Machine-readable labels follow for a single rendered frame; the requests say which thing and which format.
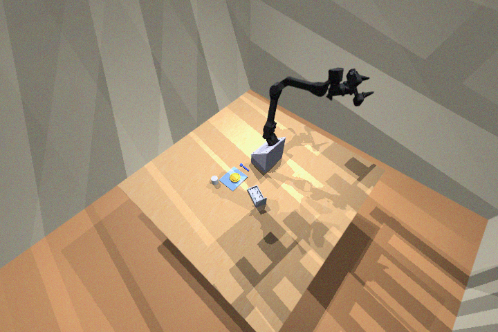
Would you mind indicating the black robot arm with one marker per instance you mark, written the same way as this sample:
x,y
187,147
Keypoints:
x,y
317,88

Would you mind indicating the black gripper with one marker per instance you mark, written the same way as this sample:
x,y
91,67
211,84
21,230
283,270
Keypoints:
x,y
359,97

